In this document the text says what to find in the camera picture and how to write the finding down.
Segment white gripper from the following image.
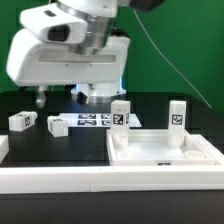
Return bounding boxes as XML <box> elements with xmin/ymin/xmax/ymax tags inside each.
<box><xmin>6</xmin><ymin>3</ymin><xmax>130</xmax><ymax>108</ymax></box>

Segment white square table top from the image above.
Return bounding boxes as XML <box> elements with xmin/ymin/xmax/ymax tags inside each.
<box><xmin>106</xmin><ymin>129</ymin><xmax>216</xmax><ymax>166</ymax></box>

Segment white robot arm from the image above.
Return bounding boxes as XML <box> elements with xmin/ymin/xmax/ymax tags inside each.
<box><xmin>6</xmin><ymin>0</ymin><xmax>165</xmax><ymax>107</ymax></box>

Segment white sheet with markers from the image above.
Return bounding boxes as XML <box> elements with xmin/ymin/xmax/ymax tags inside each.
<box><xmin>59</xmin><ymin>113</ymin><xmax>141</xmax><ymax>128</ymax></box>

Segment white U-shaped fence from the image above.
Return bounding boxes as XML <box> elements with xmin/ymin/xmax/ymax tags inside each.
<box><xmin>0</xmin><ymin>135</ymin><xmax>224</xmax><ymax>194</ymax></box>

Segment black cables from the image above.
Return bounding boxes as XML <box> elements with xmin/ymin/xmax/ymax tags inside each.
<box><xmin>18</xmin><ymin>85</ymin><xmax>34</xmax><ymax>93</ymax></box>

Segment white thin cable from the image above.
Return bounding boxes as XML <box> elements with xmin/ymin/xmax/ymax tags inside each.
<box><xmin>133</xmin><ymin>9</ymin><xmax>214</xmax><ymax>111</ymax></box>

